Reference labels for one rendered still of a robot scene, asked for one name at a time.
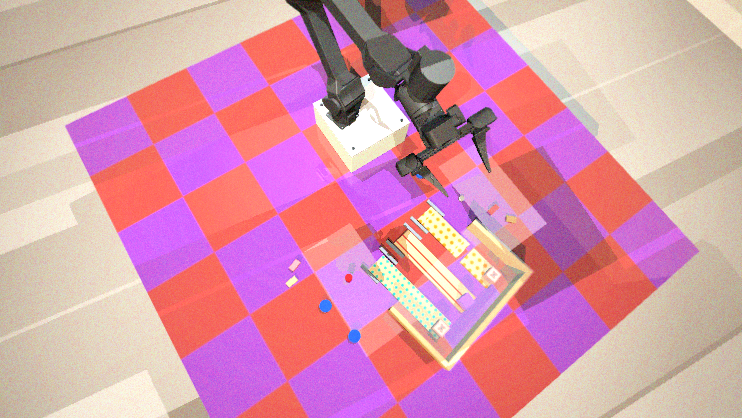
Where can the cream strip with red stripes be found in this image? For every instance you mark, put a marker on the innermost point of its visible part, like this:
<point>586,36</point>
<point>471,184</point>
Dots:
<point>415,251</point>

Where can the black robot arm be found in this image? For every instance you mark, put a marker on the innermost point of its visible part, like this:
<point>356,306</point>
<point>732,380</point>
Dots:
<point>388,62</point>

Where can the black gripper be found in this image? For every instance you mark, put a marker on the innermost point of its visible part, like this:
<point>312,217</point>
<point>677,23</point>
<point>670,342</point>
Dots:
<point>477,125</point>

